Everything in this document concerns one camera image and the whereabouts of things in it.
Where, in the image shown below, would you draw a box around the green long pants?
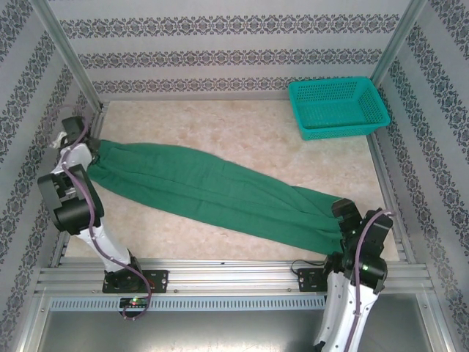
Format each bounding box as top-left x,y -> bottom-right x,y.
87,138 -> 347,256

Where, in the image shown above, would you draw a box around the teal plastic basket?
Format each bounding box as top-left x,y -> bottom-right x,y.
288,76 -> 391,142

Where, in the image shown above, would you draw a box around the small green circuit board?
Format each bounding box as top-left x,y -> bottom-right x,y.
119,296 -> 150,308

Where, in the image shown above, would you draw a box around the grey metal panel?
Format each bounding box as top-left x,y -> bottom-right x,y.
14,309 -> 454,352

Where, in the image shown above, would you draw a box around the aluminium frame post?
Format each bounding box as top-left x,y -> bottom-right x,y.
31,0 -> 103,110
370,0 -> 429,89

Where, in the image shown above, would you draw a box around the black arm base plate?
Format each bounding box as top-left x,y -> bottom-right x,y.
102,269 -> 169,294
298,267 -> 330,293

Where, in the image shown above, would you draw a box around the thin black wire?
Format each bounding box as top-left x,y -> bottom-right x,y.
290,259 -> 325,275

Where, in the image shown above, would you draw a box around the wide aluminium frame rail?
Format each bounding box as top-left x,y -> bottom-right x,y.
34,257 -> 435,295

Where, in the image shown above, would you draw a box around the slotted grey cable duct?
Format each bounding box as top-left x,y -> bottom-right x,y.
48,296 -> 327,312

